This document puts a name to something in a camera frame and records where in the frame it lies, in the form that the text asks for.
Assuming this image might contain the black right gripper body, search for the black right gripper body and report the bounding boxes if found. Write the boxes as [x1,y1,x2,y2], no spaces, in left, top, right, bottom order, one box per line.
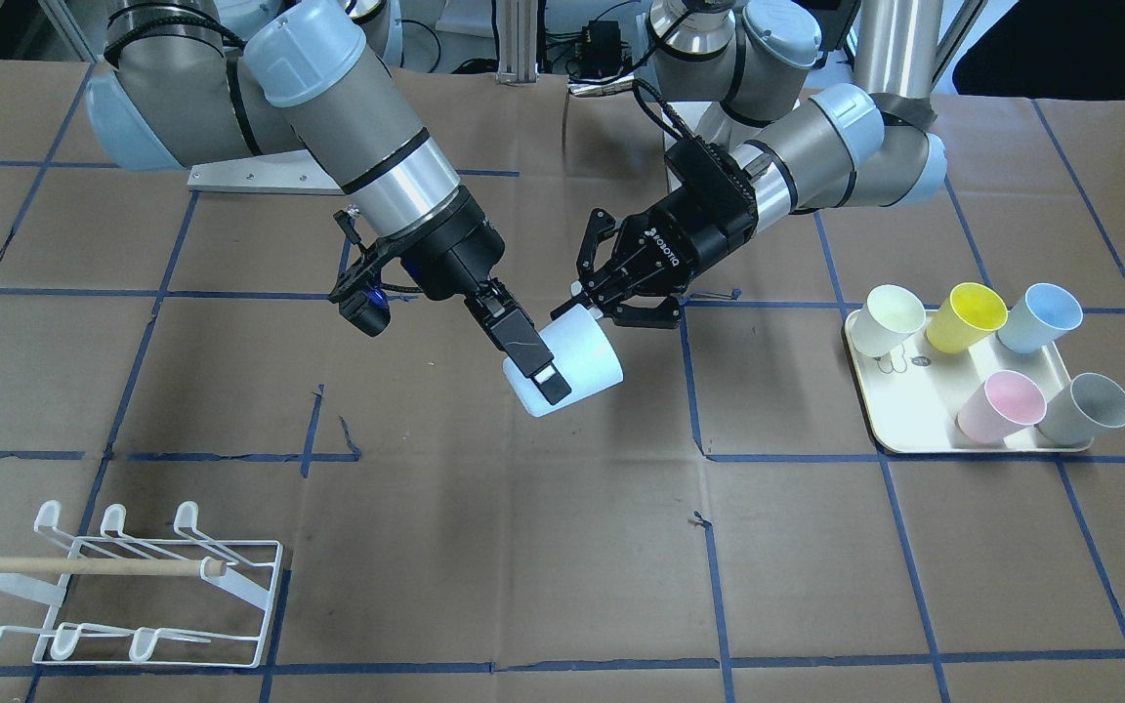
[381,186,509,319]

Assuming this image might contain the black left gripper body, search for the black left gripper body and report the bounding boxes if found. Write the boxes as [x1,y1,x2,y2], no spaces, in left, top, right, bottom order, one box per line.
[597,138,758,301]

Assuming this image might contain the light blue plastic cup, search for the light blue plastic cup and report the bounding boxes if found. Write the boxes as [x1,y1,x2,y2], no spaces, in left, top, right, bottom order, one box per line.
[503,306,624,417]

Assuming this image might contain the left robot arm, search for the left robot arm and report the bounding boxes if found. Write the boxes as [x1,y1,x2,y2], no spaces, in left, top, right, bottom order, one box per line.
[554,1,947,328]

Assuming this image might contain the white plastic cup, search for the white plastic cup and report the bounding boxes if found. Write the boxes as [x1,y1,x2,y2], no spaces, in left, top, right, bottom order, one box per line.
[851,283,926,357]

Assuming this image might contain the yellow plastic cup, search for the yellow plastic cup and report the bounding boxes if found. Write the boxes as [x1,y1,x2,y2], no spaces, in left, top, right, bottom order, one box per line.
[925,283,1009,354]

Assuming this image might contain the pink plastic cup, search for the pink plastic cup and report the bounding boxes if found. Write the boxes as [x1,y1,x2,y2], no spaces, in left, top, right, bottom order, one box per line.
[957,370,1049,444]

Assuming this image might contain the grey plastic cup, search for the grey plastic cup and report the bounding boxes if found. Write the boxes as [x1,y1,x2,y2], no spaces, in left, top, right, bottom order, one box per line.
[1037,372,1125,447]

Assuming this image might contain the cream plastic tray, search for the cream plastic tray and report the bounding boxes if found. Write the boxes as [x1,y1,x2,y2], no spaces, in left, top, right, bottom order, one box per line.
[843,310,1091,454]

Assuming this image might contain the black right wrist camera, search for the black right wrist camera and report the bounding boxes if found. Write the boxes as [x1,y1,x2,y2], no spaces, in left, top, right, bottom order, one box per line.
[329,210,397,337]

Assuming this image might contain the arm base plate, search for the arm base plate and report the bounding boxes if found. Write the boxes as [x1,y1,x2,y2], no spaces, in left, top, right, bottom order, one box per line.
[187,150,344,196]

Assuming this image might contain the aluminium frame post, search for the aluminium frame post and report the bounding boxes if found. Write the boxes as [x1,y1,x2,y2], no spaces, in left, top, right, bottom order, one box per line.
[491,0,545,85]

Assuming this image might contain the white wire cup rack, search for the white wire cup rack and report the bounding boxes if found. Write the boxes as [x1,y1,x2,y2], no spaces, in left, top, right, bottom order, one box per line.
[0,501,286,669]

